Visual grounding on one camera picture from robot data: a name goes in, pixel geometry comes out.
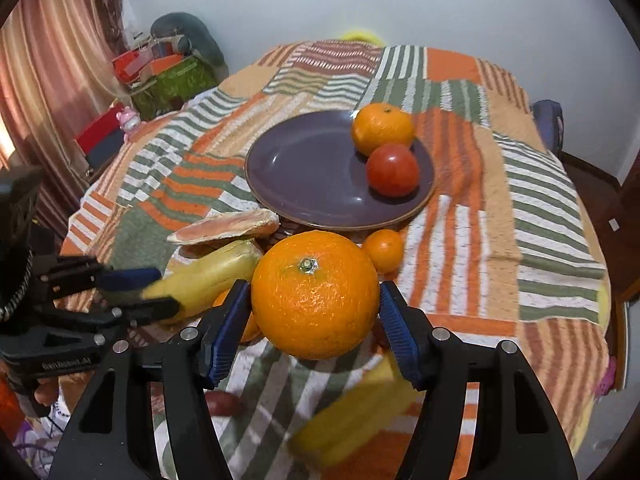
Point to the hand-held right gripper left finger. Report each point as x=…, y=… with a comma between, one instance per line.
x=224, y=336

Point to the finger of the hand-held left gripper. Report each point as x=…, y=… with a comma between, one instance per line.
x=127, y=278
x=150, y=310

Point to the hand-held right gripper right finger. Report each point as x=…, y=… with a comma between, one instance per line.
x=399, y=336

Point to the yellow banana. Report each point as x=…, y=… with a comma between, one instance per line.
x=350, y=420
x=215, y=272

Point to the large orange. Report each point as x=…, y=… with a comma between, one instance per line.
x=315, y=295

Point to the purple plate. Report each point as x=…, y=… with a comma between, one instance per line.
x=310, y=170

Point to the partly hidden orange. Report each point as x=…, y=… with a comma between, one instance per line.
x=246, y=329

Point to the dark red fruit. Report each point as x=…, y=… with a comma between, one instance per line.
x=223, y=403

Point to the small mandarin orange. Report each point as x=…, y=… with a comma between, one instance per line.
x=383, y=249

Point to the pink seashell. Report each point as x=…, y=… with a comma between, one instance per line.
x=225, y=227

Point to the red box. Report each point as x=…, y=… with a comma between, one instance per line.
x=100, y=130

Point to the pink toy figure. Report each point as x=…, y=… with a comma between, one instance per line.
x=128, y=121

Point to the red tomato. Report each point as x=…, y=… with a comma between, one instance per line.
x=392, y=170

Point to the striped patchwork blanket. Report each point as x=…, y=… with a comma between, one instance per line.
x=500, y=200

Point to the medium orange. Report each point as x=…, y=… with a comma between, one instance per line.
x=382, y=127

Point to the striped pink curtain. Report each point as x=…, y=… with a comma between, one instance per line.
x=55, y=75

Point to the red orange packages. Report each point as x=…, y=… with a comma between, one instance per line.
x=145, y=62

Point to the yellow round object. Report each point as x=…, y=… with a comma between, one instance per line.
x=361, y=36

